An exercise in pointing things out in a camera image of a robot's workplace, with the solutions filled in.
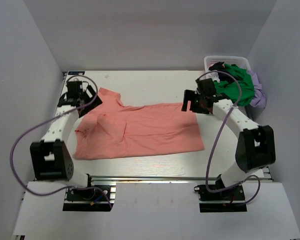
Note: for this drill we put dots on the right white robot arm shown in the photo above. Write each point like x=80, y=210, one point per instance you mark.
x=255, y=147

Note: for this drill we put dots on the black t shirt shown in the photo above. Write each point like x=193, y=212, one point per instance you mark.
x=223, y=68

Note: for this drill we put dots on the lavender t shirt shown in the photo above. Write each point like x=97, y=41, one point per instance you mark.
x=259, y=98

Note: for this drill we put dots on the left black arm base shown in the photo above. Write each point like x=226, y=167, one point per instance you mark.
x=99, y=198

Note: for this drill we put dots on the salmon pink t shirt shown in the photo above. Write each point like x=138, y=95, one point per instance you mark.
x=113, y=130

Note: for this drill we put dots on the white plastic laundry basket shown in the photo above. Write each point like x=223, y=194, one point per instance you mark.
x=238, y=65

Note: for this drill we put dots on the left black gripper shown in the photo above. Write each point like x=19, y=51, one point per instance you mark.
x=95, y=102

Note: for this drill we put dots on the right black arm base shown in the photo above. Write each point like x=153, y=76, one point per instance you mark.
x=228, y=201

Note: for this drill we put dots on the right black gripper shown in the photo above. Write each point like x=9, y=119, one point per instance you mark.
x=190, y=95

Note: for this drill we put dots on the aluminium table edge rail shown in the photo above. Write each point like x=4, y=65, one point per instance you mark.
x=144, y=178

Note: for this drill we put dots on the blue table label sticker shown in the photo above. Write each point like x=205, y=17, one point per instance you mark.
x=75, y=73

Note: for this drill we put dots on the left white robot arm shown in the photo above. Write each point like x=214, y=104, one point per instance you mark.
x=50, y=157

